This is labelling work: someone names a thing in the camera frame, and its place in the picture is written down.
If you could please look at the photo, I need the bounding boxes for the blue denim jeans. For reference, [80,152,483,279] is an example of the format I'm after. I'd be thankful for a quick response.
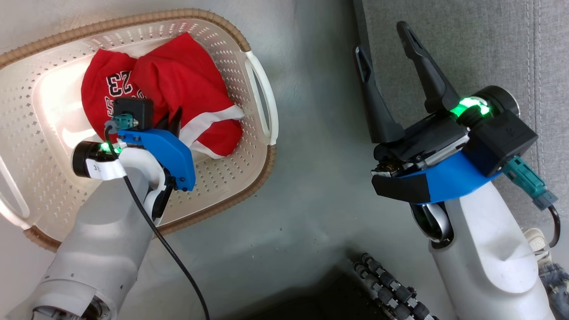
[539,261,569,314]

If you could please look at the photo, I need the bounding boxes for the teal left camera connector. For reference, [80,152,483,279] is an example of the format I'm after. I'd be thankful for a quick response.
[105,114,139,134]

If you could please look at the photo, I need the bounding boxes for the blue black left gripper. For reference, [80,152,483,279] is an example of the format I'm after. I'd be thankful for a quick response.
[71,106,196,192]

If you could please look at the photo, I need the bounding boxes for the red basketball jersey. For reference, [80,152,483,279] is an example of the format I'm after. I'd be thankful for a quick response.
[81,32,246,160]

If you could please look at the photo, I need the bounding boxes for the grey fabric sofa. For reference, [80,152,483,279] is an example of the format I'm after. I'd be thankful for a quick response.
[353,0,569,267]

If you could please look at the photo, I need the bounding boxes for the white sneaker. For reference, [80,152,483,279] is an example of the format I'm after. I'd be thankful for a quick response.
[522,227,553,264]

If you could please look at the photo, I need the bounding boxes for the white perforated laundry basket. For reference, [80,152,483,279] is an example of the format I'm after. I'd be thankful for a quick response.
[0,8,280,253]

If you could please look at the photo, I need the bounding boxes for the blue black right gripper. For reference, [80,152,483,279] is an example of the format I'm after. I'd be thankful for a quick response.
[353,21,521,204]

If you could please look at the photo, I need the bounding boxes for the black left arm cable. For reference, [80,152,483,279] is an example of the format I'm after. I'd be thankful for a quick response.
[104,126,211,320]

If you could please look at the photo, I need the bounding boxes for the teal right camera connector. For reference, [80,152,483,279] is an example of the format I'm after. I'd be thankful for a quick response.
[502,156,559,212]

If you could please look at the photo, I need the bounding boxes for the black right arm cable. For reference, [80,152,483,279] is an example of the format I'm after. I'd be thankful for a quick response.
[546,205,561,249]

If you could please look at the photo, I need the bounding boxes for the teal camera connector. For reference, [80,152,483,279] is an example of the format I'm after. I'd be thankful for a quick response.
[105,114,139,134]
[502,156,559,212]

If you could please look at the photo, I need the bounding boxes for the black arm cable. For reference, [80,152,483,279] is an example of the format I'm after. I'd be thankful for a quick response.
[104,126,211,320]
[546,205,561,249]

